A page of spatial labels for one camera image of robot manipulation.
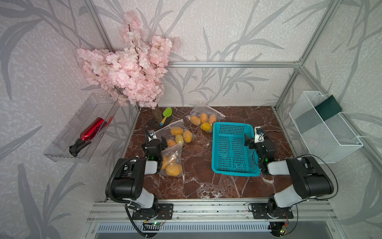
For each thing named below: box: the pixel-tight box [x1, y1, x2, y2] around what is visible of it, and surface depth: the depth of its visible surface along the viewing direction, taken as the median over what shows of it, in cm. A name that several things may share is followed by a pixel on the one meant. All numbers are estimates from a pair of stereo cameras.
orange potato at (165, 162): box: [161, 154, 169, 170], surface depth 82 cm
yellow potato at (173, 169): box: [166, 163, 183, 177], surface depth 84 cm
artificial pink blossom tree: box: [76, 10, 182, 124], surface depth 70 cm
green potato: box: [175, 133, 185, 144], surface depth 98 cm
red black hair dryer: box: [69, 117, 105, 157], surface depth 63 cm
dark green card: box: [314, 94, 343, 121], surface depth 71 cm
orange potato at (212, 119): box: [208, 114, 217, 125], surface depth 108 cm
